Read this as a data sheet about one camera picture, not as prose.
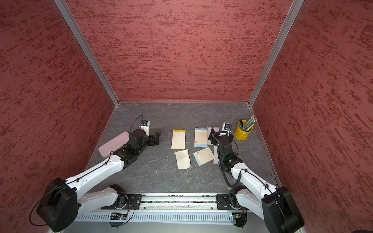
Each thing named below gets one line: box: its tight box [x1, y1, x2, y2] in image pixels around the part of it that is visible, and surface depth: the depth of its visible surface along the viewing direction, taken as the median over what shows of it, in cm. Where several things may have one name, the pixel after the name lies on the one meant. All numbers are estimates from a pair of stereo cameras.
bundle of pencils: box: [239, 115, 257, 132], surface depth 94 cm
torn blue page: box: [192, 147, 216, 167], surface depth 93 cm
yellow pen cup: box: [234, 119, 254, 141], surface depth 94 cm
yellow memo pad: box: [170, 129, 187, 150], surface depth 100 cm
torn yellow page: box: [173, 148, 191, 170], surface depth 91 cm
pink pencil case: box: [98, 131, 130, 158], surface depth 96 cm
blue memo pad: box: [194, 127, 208, 149], surface depth 99 cm
